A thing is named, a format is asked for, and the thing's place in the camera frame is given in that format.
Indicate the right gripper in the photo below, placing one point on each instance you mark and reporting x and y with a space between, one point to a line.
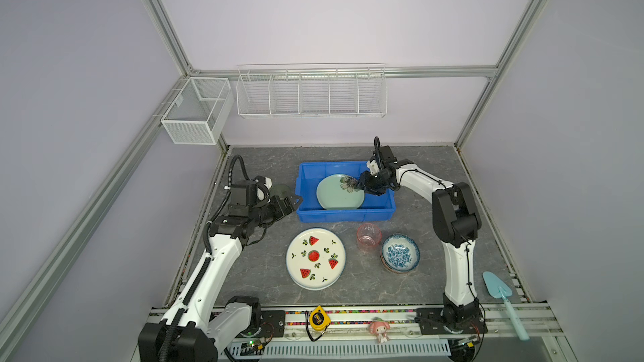
364 179

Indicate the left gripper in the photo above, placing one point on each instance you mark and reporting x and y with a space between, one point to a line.
280 212

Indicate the green floral plate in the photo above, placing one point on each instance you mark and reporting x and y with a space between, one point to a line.
337 192

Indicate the white watermelon plate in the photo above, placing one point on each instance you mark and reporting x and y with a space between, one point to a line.
315 259

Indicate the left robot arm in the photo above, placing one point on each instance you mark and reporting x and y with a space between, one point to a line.
188 331

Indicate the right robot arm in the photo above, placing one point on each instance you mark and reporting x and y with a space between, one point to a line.
455 220

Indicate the blue plastic bin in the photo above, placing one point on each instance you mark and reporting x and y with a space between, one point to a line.
374 208

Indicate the green glass cup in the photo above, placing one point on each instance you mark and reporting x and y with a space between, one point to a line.
280 195

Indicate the pink glass cup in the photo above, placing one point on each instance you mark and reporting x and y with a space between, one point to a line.
369 237

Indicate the blue patterned bowl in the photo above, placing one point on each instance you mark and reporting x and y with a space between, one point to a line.
400 254

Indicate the yellow tape measure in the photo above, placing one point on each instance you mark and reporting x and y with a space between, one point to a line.
317 323

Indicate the white mesh basket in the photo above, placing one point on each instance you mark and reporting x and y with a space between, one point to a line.
199 111

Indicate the pink doll figurine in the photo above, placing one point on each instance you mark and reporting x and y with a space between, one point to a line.
380 328

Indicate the teal plastic trowel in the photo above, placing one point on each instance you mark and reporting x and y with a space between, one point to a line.
499 290

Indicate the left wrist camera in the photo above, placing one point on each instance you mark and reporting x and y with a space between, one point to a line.
264 185

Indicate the white wire wall rack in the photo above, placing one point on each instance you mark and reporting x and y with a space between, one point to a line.
312 90

